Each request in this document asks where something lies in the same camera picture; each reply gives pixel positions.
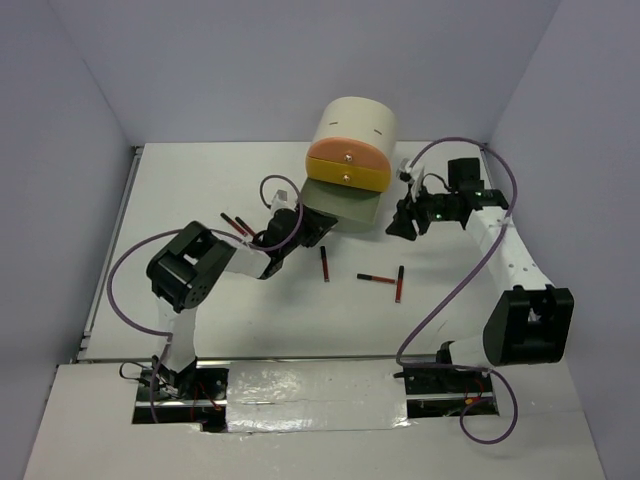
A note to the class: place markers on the yellow drawer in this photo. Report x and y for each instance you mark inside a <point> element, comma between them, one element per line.
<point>349,175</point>

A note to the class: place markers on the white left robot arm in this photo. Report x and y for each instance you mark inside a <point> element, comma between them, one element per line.
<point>185,271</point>

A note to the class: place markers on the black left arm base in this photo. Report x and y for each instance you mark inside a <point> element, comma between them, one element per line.
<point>196,396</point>

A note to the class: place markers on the silver foil covered panel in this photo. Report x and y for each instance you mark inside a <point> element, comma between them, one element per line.
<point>309,396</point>

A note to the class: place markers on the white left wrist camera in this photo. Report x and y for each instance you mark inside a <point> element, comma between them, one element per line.
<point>280,201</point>

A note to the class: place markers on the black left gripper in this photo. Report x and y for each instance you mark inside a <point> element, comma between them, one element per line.
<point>317,224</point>

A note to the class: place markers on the red lip gloss horizontal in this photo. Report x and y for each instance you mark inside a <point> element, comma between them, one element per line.
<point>375,278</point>

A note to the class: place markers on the orange top drawer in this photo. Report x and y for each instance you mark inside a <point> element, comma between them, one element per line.
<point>344,150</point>

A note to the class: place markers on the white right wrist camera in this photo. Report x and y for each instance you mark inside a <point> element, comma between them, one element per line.
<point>413,176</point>

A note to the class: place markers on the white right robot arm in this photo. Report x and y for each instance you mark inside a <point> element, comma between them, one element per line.
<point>530,323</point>

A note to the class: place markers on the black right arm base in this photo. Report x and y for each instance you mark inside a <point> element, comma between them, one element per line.
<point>430,381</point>

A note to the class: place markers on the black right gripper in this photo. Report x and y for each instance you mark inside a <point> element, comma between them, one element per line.
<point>407,209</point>

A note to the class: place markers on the cream round drawer cabinet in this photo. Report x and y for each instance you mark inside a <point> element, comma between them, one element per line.
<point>358,119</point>

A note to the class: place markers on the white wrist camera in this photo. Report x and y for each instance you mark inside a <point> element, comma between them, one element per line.
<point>280,201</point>
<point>413,176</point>

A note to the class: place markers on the red lip gloss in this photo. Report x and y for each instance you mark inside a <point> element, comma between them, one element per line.
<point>245,226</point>
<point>233,224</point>
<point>399,284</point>
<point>325,266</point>

